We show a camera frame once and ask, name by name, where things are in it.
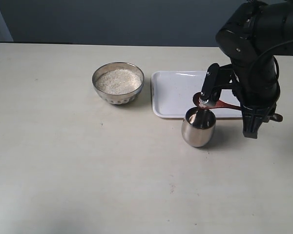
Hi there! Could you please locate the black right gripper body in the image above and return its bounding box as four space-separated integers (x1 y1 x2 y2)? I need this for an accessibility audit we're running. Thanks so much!
215 2 281 106

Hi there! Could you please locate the dark red wooden spoon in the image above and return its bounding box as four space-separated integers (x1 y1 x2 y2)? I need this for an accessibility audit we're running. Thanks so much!
192 92 283 122

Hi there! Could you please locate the shiny steel cup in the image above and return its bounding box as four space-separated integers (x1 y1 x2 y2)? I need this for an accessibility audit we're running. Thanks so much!
181 107 216 148

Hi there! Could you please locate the steel bowl of rice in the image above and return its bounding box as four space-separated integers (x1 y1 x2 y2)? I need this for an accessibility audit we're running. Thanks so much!
92 62 145 105

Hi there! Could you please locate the white granular powder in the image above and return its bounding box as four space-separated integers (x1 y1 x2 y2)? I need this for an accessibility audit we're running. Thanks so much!
95 69 142 95

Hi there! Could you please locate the white rectangular tray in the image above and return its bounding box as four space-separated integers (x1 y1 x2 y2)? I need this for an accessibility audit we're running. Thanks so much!
150 71 252 119

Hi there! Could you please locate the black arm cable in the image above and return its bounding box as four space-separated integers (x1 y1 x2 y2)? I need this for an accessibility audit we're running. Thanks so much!
248 38 293 103

